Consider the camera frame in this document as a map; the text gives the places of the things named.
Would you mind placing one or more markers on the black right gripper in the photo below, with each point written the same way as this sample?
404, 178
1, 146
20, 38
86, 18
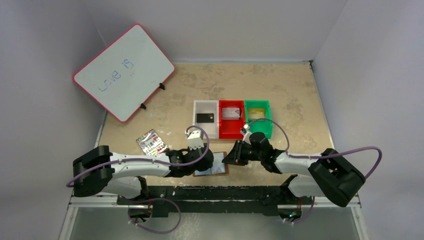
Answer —
241, 154

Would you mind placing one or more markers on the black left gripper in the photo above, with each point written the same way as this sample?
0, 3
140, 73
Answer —
205, 160

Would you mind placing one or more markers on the red plastic bin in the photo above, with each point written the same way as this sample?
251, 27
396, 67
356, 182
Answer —
231, 128

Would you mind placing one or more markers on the pack of coloured markers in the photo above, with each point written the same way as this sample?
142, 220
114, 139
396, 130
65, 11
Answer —
151, 143

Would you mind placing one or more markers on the brown leather card holder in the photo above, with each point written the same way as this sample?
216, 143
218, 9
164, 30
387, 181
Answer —
218, 167

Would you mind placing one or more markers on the green plastic bin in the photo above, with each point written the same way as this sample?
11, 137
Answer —
263, 126

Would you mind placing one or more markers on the white plastic bin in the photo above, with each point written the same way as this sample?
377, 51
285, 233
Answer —
207, 106

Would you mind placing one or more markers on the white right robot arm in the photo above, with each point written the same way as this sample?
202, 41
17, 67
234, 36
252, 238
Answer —
321, 175

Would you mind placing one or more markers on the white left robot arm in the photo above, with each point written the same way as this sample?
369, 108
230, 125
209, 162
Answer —
103, 171

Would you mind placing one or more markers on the gold credit card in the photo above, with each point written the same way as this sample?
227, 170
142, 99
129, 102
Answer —
255, 113

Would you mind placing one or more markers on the black credit card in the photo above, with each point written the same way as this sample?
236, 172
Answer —
205, 118

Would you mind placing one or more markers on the silver credit card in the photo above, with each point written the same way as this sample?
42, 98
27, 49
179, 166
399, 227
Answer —
230, 113

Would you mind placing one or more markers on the pink framed whiteboard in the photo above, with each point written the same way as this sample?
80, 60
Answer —
126, 73

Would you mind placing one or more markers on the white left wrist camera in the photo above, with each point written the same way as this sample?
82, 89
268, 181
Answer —
195, 139

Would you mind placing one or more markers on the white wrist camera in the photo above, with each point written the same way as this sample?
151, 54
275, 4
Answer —
246, 133
195, 139

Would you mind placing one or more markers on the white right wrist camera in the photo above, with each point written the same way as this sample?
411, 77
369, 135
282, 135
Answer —
246, 133

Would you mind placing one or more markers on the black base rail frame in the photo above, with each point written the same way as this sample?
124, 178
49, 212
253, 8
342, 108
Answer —
163, 200

